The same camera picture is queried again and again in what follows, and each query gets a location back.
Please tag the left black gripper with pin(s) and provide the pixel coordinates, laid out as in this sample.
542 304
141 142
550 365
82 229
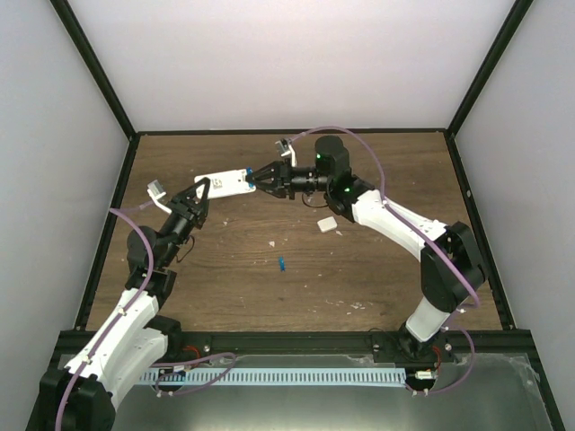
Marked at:
187 209

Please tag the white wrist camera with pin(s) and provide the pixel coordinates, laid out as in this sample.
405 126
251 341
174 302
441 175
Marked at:
156 192
286 151

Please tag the light blue slotted cable duct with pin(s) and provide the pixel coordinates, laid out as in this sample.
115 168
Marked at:
362 377

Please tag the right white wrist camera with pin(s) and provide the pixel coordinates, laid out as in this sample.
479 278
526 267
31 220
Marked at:
286 151

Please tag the white battery cover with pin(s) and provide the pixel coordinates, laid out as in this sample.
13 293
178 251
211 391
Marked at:
327 224

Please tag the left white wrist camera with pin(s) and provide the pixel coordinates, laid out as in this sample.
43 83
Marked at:
156 192

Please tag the black aluminium frame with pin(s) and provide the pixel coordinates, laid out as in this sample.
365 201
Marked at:
507 340

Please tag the white remote control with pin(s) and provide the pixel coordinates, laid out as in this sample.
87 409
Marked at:
228 183

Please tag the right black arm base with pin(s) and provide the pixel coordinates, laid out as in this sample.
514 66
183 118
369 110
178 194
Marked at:
398 347

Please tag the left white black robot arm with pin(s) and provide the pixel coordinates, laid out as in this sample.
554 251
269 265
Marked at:
86 393

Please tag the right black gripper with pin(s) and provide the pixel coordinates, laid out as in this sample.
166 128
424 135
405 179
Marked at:
284 180

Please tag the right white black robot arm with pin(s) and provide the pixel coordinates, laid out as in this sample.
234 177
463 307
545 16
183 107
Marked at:
451 264

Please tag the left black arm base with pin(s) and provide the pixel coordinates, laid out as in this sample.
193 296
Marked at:
185 346

